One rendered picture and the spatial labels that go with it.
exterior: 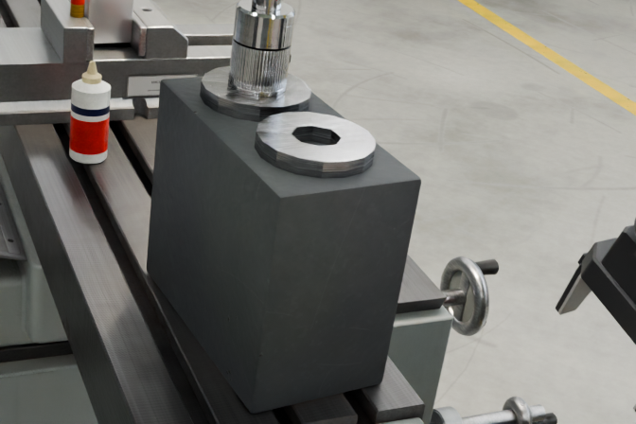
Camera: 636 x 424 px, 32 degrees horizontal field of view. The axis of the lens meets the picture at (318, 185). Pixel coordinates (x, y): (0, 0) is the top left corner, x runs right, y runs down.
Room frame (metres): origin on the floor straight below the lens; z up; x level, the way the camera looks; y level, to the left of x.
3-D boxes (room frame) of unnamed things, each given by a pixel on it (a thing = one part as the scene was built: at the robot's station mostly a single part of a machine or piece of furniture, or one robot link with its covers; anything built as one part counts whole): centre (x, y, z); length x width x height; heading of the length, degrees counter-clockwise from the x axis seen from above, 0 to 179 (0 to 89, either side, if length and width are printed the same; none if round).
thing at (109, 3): (1.23, 0.28, 1.04); 0.06 x 0.05 x 0.06; 28
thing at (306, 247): (0.79, 0.03, 1.03); 0.22 x 0.12 x 0.20; 33
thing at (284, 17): (0.83, 0.06, 1.19); 0.05 x 0.05 x 0.01
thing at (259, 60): (0.83, 0.06, 1.16); 0.05 x 0.05 x 0.06
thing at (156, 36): (1.26, 0.23, 1.02); 0.12 x 0.06 x 0.04; 28
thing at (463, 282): (1.38, -0.21, 0.63); 0.16 x 0.12 x 0.12; 117
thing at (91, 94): (1.06, 0.25, 0.99); 0.04 x 0.04 x 0.11
